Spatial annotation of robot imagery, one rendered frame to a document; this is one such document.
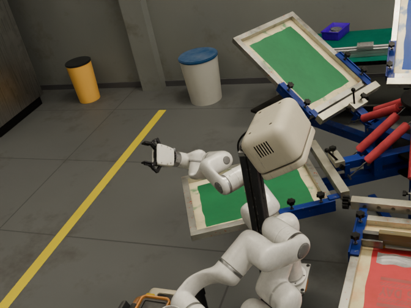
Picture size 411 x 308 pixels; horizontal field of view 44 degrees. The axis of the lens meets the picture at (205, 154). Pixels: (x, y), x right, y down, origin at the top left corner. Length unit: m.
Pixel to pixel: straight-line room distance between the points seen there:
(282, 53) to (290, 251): 2.33
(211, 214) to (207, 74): 3.44
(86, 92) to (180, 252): 3.59
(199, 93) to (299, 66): 2.80
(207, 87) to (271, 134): 4.82
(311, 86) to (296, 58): 0.25
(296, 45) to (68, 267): 2.51
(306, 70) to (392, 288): 1.73
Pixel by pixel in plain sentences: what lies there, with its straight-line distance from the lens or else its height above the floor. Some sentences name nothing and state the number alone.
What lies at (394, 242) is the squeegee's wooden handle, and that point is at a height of 1.02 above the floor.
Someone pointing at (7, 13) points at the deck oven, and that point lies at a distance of 7.32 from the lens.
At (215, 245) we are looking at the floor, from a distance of 4.12.
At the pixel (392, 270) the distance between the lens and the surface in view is 2.47.
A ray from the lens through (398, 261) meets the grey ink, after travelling 2.51.
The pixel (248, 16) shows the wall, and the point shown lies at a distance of 6.36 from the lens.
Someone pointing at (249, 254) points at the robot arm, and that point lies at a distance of 1.47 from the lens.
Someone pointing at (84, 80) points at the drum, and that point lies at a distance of 7.10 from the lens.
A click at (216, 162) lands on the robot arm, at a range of 2.13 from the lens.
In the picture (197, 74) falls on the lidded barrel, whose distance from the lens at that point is 6.10.
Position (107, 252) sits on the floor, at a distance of 4.39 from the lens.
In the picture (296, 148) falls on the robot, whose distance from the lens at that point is 1.42.
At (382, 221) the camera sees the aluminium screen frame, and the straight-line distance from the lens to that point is 2.67.
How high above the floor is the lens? 2.71
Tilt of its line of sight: 31 degrees down
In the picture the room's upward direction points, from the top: 12 degrees counter-clockwise
